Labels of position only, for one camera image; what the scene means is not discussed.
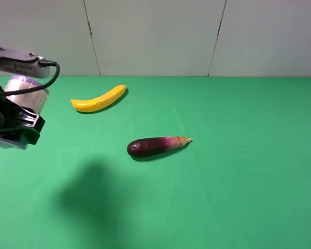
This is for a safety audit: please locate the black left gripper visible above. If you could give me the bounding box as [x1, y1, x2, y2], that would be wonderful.
[0, 86, 45, 145]

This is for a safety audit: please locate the yellow banana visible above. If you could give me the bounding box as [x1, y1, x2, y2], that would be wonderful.
[70, 85, 126, 113]

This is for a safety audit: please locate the purple eggplant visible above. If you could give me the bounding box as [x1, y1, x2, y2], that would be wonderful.
[127, 136, 193, 158]

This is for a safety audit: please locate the green table cloth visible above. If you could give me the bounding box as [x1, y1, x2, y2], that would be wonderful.
[0, 76, 311, 248]

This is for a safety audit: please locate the black left camera cable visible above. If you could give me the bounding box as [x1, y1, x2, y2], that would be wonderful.
[0, 60, 61, 97]

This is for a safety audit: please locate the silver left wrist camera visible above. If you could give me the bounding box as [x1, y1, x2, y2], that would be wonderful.
[0, 47, 50, 78]

